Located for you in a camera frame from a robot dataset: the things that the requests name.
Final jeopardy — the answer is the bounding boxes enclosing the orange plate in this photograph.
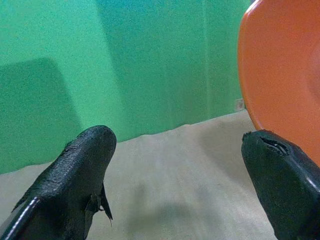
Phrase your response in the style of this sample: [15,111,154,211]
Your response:
[237,0,320,167]

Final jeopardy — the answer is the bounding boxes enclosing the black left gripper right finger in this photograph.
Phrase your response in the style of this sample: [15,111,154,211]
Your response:
[241,129,320,240]

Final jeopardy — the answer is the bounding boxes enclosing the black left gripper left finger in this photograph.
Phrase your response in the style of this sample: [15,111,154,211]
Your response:
[0,125,118,240]

